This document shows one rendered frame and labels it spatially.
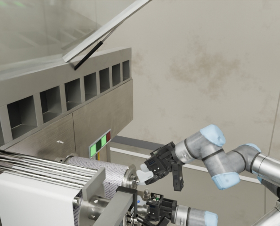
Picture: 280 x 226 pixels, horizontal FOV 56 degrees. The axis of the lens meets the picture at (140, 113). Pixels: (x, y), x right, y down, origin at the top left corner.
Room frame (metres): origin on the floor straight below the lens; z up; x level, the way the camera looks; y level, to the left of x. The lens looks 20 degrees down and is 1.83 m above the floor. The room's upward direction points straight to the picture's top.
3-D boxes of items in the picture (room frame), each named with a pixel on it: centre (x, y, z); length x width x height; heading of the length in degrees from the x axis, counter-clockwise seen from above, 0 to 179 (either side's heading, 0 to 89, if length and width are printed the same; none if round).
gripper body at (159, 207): (0.86, -0.09, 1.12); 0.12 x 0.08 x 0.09; 70
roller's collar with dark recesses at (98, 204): (0.60, 0.10, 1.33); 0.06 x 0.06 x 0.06; 70
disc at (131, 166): (0.84, 0.04, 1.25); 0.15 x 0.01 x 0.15; 160
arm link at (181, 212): (0.83, -0.16, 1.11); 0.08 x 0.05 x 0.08; 160
